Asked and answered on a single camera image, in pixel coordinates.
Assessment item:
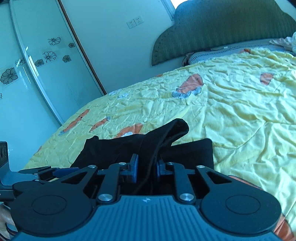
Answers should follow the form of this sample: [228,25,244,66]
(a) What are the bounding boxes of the black pants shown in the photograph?
[71,118,214,195]

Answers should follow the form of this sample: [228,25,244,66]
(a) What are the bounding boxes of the operator hand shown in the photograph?
[0,203,15,240]

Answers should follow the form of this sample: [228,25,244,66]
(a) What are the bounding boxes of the white floral wardrobe door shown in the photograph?
[1,1,103,171]

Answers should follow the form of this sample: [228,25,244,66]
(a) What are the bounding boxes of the yellow carrot flower quilt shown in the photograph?
[26,48,295,240]

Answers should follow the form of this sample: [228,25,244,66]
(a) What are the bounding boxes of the grey striped pillow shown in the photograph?
[182,39,295,67]

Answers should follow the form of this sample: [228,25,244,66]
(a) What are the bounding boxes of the green padded headboard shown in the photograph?
[151,0,295,66]

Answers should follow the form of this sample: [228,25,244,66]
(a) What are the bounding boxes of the pink crumpled cloth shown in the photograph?
[269,37,292,52]

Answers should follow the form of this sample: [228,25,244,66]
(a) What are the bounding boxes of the white printed blanket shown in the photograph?
[291,32,296,54]

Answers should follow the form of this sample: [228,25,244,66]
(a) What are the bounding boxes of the window behind headboard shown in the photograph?
[161,0,187,21]

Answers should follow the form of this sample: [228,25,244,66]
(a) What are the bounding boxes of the white wall socket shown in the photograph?
[126,16,144,29]

